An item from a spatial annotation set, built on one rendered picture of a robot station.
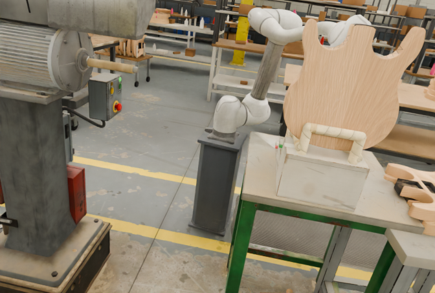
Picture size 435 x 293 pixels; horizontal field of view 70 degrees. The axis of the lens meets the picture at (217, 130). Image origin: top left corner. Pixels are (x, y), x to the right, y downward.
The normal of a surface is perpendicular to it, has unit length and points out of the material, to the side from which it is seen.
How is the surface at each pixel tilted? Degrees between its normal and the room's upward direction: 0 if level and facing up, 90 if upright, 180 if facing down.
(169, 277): 0
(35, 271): 8
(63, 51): 78
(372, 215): 0
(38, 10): 90
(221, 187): 90
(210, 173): 90
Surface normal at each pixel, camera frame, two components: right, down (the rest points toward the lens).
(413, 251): 0.13, -0.91
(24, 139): -0.15, 0.37
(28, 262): 0.06, -0.68
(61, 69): 0.79, 0.39
